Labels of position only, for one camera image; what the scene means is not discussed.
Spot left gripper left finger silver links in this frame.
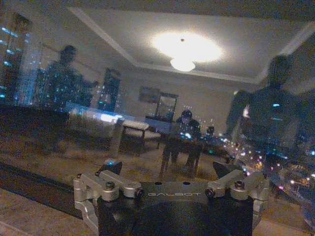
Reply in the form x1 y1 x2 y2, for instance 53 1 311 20
73 160 146 235

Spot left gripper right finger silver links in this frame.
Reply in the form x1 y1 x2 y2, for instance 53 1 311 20
205 161 271 228

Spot wooden chair pale cushion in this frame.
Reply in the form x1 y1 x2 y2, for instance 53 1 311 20
120 120 162 155

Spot dark wooden desk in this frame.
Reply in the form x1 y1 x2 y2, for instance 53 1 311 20
158 131 206 180

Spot seated person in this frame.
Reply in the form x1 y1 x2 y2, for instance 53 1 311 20
169 109 203 174

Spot glowing round ceiling lamp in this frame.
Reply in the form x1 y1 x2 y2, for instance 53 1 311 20
169 58 196 72

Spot dark framed wall mirror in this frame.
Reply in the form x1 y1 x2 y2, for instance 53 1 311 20
155 92 179 123

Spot framed wall picture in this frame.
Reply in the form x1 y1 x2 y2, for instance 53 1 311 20
138 86 161 103

